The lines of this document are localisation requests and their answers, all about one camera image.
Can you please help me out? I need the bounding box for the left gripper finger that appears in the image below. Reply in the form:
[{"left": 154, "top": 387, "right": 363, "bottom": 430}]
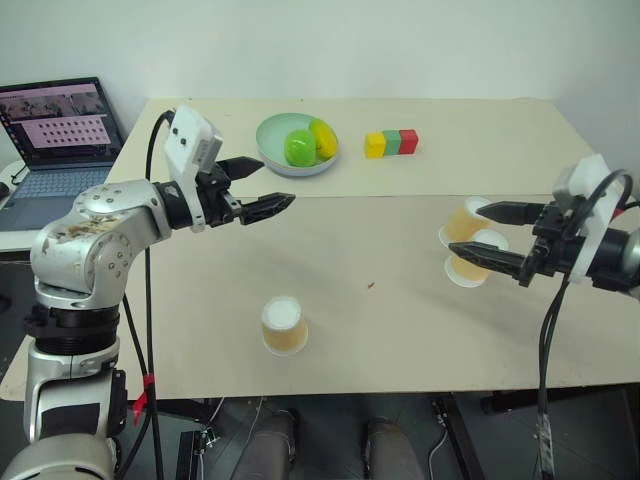
[
  {"left": 239, "top": 192, "right": 297, "bottom": 226},
  {"left": 219, "top": 155, "right": 266, "bottom": 183}
]

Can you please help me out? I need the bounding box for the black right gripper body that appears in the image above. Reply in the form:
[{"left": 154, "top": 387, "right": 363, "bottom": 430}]
[{"left": 517, "top": 199, "right": 590, "bottom": 289}]

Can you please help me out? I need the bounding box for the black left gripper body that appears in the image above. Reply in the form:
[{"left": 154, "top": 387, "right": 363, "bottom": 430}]
[{"left": 195, "top": 161, "right": 243, "bottom": 229}]

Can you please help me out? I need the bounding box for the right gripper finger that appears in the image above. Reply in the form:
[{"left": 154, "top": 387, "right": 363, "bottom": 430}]
[
  {"left": 480, "top": 200, "right": 546, "bottom": 227},
  {"left": 447, "top": 241, "right": 528, "bottom": 280}
]

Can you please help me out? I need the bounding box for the tan paper cup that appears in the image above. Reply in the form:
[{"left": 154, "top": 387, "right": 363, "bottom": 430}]
[
  {"left": 259, "top": 295, "right": 310, "bottom": 357},
  {"left": 443, "top": 228, "right": 511, "bottom": 290},
  {"left": 438, "top": 195, "right": 494, "bottom": 250}
]

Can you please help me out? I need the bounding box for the pale green bowl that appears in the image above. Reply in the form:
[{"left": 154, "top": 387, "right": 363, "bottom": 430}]
[{"left": 255, "top": 113, "right": 343, "bottom": 179}]

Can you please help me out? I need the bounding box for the green toy fruit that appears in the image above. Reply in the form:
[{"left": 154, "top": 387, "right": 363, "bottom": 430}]
[{"left": 283, "top": 128, "right": 319, "bottom": 168}]

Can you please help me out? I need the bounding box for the yellow toy fruit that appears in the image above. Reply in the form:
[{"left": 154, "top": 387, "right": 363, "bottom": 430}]
[{"left": 308, "top": 117, "right": 340, "bottom": 163}]

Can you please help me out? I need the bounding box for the yellow block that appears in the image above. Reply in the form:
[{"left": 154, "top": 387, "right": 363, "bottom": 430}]
[{"left": 363, "top": 131, "right": 388, "bottom": 160}]

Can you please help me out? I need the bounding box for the red block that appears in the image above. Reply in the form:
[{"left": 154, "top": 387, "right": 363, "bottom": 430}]
[{"left": 398, "top": 128, "right": 420, "bottom": 156}]

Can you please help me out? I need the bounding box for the grey laptop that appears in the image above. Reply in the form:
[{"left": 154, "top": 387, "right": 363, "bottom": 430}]
[{"left": 0, "top": 76, "right": 128, "bottom": 233}]

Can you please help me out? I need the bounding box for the red tape strip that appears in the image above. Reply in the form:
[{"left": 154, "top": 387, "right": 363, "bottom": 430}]
[{"left": 131, "top": 372, "right": 157, "bottom": 427}]

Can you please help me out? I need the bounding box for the dark grey rounded shape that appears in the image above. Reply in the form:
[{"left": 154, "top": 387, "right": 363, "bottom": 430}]
[
  {"left": 361, "top": 417, "right": 427, "bottom": 480},
  {"left": 233, "top": 407, "right": 302, "bottom": 480}
]

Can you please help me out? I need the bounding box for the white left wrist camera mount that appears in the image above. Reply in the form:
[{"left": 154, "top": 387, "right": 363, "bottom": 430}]
[{"left": 163, "top": 105, "right": 224, "bottom": 234}]

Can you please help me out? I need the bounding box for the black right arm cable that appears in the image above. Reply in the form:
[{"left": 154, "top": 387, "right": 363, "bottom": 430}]
[{"left": 536, "top": 168, "right": 634, "bottom": 480}]

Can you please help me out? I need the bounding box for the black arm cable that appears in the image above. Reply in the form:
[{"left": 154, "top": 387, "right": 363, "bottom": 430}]
[
  {"left": 112, "top": 107, "right": 176, "bottom": 480},
  {"left": 536, "top": 168, "right": 634, "bottom": 480}
]

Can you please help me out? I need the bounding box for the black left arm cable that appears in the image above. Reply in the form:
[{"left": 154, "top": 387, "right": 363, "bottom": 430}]
[{"left": 112, "top": 107, "right": 176, "bottom": 480}]

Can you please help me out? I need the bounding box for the black table frame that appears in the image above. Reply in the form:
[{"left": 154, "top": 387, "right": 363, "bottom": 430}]
[{"left": 428, "top": 387, "right": 640, "bottom": 480}]

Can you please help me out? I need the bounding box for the thin white cable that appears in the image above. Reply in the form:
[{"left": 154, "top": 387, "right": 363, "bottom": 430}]
[{"left": 426, "top": 424, "right": 452, "bottom": 470}]

